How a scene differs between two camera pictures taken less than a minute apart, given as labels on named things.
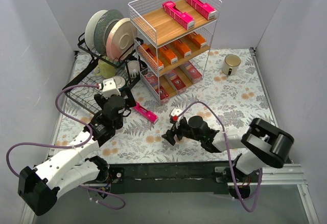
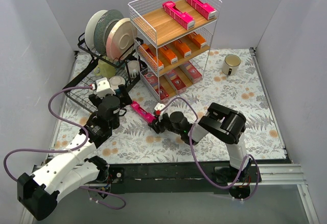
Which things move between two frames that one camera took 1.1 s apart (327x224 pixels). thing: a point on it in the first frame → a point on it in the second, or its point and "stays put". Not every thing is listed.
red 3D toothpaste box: [153, 80] stays put
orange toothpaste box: [169, 56] stays put
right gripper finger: [169, 136] → [155, 126]
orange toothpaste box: [197, 38] stays put
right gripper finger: [182, 127] → [160, 128]
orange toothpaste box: [183, 48] stays put
